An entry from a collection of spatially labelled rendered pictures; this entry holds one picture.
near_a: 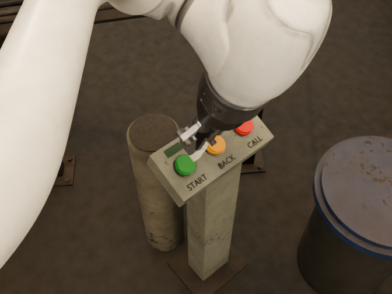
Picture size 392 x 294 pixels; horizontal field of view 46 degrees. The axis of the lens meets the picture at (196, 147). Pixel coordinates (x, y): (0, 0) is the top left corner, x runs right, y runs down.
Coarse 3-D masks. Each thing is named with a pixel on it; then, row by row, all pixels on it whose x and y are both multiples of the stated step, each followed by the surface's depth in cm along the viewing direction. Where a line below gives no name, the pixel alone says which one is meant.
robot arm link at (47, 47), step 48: (48, 0) 33; (96, 0) 38; (144, 0) 45; (48, 48) 30; (0, 96) 27; (48, 96) 28; (0, 144) 24; (48, 144) 26; (0, 192) 23; (48, 192) 27; (0, 240) 23
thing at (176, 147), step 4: (176, 144) 88; (168, 148) 87; (172, 148) 88; (176, 148) 88; (180, 148) 88; (164, 152) 87; (168, 152) 87; (172, 152) 87; (176, 152) 87; (168, 156) 87
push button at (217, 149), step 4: (216, 136) 89; (220, 136) 90; (216, 140) 89; (220, 140) 89; (224, 140) 90; (216, 144) 89; (220, 144) 89; (224, 144) 89; (208, 148) 88; (212, 148) 88; (216, 148) 89; (220, 148) 89; (224, 148) 89; (212, 152) 88; (216, 152) 89; (220, 152) 89
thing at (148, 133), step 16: (128, 128) 104; (144, 128) 103; (160, 128) 103; (176, 128) 103; (128, 144) 102; (144, 144) 100; (160, 144) 100; (144, 160) 101; (144, 176) 107; (144, 192) 114; (160, 192) 112; (144, 208) 122; (160, 208) 118; (176, 208) 122; (144, 224) 133; (160, 224) 126; (176, 224) 129; (160, 240) 134; (176, 240) 137
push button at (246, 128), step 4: (244, 124) 92; (248, 124) 92; (252, 124) 92; (236, 128) 91; (240, 128) 91; (244, 128) 91; (248, 128) 92; (252, 128) 92; (240, 132) 91; (244, 132) 91; (248, 132) 92
